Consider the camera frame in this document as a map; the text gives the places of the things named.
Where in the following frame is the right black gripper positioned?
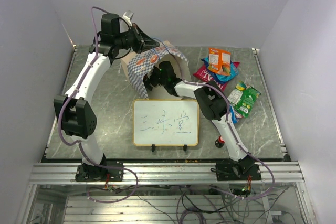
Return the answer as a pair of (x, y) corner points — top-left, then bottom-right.
(142, 67), (167, 90)

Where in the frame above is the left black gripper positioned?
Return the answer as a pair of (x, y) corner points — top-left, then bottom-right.
(116, 24), (162, 55)

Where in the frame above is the blue checkered paper bag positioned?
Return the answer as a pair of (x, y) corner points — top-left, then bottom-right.
(121, 41), (191, 100)

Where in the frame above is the pink snack bag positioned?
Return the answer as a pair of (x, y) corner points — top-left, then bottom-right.
(193, 64), (228, 91)

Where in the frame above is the orange Fox's fruits candy bag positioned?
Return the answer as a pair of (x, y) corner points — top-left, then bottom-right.
(207, 47), (231, 76)

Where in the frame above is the green snack bag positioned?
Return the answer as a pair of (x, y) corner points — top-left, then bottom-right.
(227, 81), (261, 119)

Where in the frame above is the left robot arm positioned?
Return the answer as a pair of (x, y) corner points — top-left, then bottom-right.
(54, 11), (159, 181)

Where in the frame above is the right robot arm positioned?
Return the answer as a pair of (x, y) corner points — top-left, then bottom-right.
(144, 61), (255, 180)

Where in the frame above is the red emergency stop button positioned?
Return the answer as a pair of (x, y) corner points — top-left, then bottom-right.
(215, 136), (225, 148)

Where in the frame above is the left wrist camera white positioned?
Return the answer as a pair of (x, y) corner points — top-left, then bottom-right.
(122, 10), (134, 26)

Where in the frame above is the white board with yellow frame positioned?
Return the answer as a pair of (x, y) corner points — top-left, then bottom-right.
(133, 100), (200, 146)

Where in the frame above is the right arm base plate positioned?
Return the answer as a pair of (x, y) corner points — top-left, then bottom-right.
(210, 162), (262, 181)

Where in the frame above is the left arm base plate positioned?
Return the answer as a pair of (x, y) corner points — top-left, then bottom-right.
(75, 162), (123, 182)

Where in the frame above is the aluminium frame rail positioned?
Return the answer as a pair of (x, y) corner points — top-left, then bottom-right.
(28, 162), (304, 186)

